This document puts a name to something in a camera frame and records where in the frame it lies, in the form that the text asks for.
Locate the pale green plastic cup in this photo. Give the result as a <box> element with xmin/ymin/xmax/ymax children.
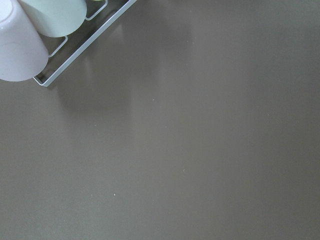
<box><xmin>19</xmin><ymin>0</ymin><xmax>87</xmax><ymax>38</ymax></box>

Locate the pink plastic cup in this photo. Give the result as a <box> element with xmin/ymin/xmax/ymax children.
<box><xmin>0</xmin><ymin>0</ymin><xmax>49</xmax><ymax>82</ymax></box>

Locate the white wire cup rack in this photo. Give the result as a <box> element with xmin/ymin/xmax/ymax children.
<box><xmin>32</xmin><ymin>0</ymin><xmax>136</xmax><ymax>87</ymax></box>

